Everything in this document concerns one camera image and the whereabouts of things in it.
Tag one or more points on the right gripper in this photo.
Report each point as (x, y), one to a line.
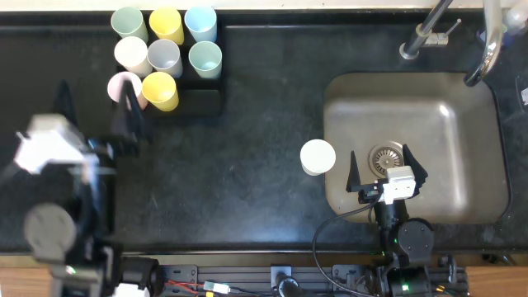
(369, 194)

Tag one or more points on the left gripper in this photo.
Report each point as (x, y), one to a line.
(119, 148)

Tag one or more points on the pink cup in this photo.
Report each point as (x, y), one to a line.
(115, 88)

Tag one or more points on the yellow cup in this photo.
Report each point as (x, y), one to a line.
(165, 22)
(158, 88)

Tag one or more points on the white cup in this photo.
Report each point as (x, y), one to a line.
(317, 156)
(131, 53)

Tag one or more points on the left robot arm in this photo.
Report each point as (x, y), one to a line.
(49, 233)

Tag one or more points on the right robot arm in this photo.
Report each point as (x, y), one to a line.
(414, 241)

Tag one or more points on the steel sink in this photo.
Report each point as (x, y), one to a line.
(453, 144)

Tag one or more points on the grey cup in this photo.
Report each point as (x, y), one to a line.
(164, 55)

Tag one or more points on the green cup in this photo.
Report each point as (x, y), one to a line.
(205, 57)
(128, 22)

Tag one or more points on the black tray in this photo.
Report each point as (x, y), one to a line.
(202, 101)

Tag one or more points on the blue cup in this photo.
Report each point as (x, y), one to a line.
(201, 20)

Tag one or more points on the steel tap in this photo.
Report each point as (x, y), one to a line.
(493, 41)

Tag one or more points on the blue soap bottle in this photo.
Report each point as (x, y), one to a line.
(515, 18)

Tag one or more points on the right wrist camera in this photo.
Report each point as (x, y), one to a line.
(399, 185)

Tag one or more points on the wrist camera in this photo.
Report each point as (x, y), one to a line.
(399, 185)
(53, 144)

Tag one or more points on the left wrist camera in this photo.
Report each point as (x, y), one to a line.
(53, 144)

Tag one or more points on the mounting rail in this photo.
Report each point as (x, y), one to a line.
(247, 276)

